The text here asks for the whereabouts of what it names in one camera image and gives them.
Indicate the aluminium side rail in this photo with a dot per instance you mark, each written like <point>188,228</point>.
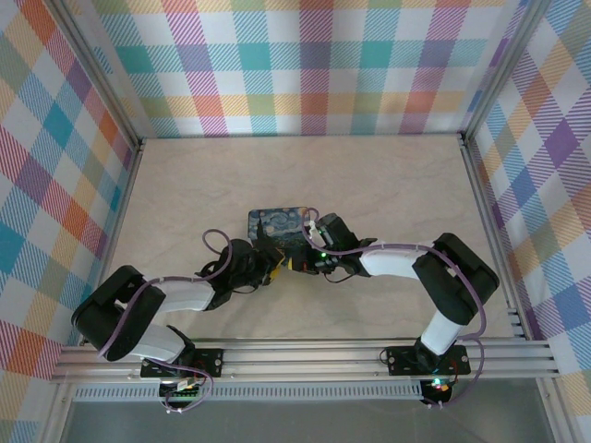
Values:
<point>489,221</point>

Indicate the aluminium frame post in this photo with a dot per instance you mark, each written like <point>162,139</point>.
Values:
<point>501,69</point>
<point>99,69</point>

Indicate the green left controller board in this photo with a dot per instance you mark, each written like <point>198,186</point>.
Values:
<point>181,390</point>

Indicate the right controller board with lights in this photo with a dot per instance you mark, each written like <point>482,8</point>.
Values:
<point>438,385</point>

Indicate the starry night print tray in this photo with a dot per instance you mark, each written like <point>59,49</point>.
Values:
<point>286,226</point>

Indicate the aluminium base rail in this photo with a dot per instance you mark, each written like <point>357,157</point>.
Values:
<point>305,357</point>

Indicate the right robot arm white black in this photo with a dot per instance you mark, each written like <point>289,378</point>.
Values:
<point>452,281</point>

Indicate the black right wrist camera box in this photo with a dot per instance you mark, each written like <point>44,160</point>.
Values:
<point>336,231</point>

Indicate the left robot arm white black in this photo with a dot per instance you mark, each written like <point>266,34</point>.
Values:
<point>134,318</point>

